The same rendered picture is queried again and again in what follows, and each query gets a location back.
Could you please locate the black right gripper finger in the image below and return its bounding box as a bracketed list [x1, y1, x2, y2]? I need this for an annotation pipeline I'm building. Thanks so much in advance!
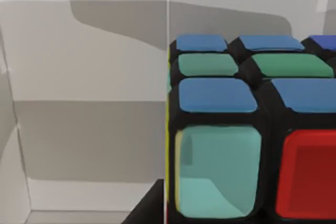
[122, 178, 167, 224]

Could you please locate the multicoloured puzzle cube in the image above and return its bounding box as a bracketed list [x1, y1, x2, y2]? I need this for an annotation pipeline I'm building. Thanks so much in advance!
[165, 34, 336, 224]

